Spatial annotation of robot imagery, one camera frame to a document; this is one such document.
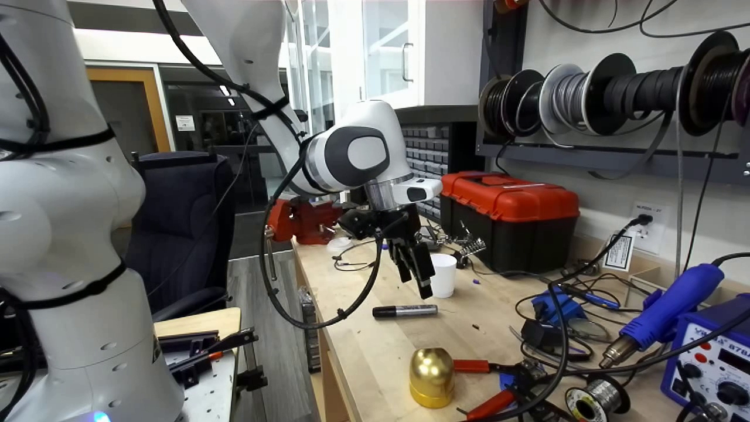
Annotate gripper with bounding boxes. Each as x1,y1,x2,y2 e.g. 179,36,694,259
373,205,438,300

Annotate white paper cup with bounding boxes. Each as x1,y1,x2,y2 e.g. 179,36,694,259
430,253,458,299

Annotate black and silver marker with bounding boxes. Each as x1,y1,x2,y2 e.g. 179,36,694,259
372,304,439,319

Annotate helping hands clip tool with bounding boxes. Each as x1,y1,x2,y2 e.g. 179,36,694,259
420,222,488,269

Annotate red and black toolbox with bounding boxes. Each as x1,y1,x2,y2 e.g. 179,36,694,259
439,171,581,274

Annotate grey small parts drawer cabinet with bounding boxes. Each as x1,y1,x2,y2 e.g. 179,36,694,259
401,124,452,222

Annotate gold metal dome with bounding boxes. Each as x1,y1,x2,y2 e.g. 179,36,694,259
408,347,456,410

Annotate red bench vise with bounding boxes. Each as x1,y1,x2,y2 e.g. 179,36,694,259
266,197,345,246

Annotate blue plastic holder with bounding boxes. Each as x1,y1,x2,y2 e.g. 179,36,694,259
531,290,588,326

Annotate blue pen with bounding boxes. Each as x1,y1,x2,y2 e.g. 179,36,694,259
561,284,622,311

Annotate white label card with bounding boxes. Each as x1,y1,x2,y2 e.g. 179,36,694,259
602,233,636,273

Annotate black tool on stand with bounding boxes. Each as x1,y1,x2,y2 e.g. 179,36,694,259
157,327,260,389

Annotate dark office chair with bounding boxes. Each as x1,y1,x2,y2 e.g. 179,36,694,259
125,151,236,322

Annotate blue hot air gun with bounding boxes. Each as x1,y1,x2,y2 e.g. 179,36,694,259
599,263,726,369

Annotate wide black tubing spool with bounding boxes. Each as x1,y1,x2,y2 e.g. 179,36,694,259
582,52,687,137

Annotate blue rework station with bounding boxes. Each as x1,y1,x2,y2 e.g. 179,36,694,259
660,292,750,422

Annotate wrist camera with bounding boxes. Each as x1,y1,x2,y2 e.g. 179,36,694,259
338,207,377,239

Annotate red handled pliers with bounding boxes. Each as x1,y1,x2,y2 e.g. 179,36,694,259
453,358,550,422

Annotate black power cable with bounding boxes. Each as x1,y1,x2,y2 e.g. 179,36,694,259
463,213,654,422

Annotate black wire spool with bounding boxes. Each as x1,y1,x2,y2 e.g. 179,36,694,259
479,69,547,139

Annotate white wall cabinet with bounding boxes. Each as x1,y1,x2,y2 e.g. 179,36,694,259
327,0,485,110

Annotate solder wire spool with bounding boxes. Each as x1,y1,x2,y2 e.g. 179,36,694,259
564,375,632,422

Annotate grey wire spool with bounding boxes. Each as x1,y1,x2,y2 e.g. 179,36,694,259
538,63,594,135

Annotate wall rack with wire spools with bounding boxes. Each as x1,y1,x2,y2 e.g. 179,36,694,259
476,29,750,189

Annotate white wall socket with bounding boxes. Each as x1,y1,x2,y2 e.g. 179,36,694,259
631,202,669,255

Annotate door with wooden frame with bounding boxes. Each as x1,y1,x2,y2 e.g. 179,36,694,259
86,65,172,155

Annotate large dark wire spool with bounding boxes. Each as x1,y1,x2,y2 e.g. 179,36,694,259
679,30,750,138

